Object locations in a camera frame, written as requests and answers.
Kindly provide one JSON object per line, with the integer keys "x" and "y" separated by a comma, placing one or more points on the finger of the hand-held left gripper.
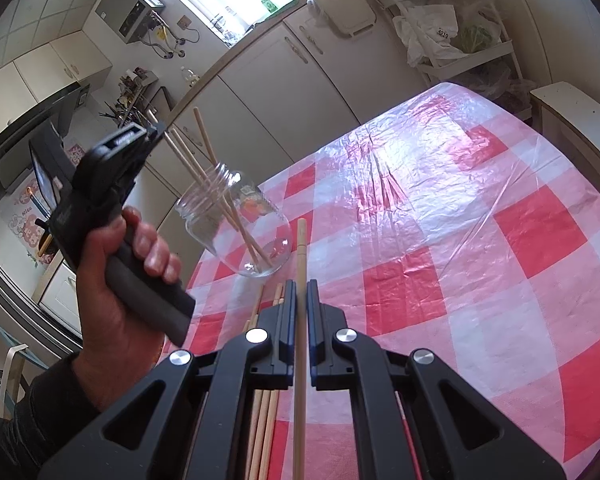
{"x": 157, "y": 130}

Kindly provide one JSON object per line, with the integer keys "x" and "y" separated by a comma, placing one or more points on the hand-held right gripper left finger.
{"x": 289, "y": 330}

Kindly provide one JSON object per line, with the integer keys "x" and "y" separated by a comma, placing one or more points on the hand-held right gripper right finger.
{"x": 314, "y": 330}

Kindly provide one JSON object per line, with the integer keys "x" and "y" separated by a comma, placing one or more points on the clear glass jar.
{"x": 200, "y": 220}

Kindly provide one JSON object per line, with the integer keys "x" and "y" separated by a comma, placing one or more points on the person's left forearm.
{"x": 45, "y": 410}

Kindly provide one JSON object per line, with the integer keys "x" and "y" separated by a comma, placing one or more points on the person's left hand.
{"x": 110, "y": 320}

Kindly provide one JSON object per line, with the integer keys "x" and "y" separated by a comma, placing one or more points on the kitchen utensil rack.
{"x": 130, "y": 100}

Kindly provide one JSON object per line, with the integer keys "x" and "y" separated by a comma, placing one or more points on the clear plastic bottle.
{"x": 189, "y": 77}

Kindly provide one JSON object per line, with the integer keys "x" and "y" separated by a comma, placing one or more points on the range hood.
{"x": 10, "y": 145}

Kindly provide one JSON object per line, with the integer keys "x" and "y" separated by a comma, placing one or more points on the steel water heater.
{"x": 125, "y": 5}

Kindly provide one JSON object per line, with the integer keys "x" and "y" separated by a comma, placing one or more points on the white base cabinets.
{"x": 280, "y": 85}

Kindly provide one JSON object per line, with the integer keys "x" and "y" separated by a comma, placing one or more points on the red checkered plastic tablecloth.
{"x": 430, "y": 260}

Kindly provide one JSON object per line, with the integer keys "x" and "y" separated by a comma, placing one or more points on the green bottle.
{"x": 268, "y": 5}

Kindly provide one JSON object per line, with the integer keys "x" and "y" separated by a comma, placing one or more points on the blue and white chair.
{"x": 12, "y": 370}

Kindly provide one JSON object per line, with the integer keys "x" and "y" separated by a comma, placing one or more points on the white cutting board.
{"x": 345, "y": 7}

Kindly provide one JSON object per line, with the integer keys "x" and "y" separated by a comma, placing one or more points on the white plastic bag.
{"x": 430, "y": 30}

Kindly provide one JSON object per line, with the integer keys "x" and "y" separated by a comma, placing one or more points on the white storage rack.
{"x": 480, "y": 55}

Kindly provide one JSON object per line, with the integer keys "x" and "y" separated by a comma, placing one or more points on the green leafy vegetable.
{"x": 477, "y": 35}

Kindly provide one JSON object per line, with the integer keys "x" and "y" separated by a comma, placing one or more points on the white stool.
{"x": 570, "y": 105}

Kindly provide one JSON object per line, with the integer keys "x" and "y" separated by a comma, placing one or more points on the pink patterned wall sticker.
{"x": 25, "y": 230}

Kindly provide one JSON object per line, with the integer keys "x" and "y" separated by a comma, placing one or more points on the wall socket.
{"x": 183, "y": 21}

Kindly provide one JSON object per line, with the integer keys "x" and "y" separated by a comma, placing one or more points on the white wall cabinets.
{"x": 35, "y": 67}

